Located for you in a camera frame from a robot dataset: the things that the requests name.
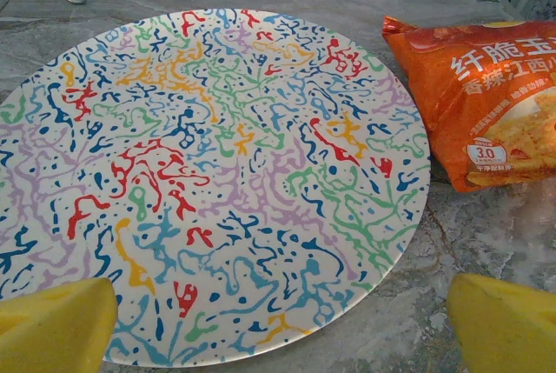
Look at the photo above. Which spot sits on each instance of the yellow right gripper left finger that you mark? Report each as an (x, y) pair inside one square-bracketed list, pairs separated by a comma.
[(56, 329)]

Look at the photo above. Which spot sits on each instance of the colourful squiggle pattern plate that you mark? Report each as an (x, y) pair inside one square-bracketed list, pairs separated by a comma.
[(217, 151)]

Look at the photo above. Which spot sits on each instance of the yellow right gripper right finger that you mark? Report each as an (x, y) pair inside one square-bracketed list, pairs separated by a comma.
[(508, 334)]

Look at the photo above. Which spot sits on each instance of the orange corn chips bag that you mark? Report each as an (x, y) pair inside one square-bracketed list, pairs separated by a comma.
[(478, 108)]

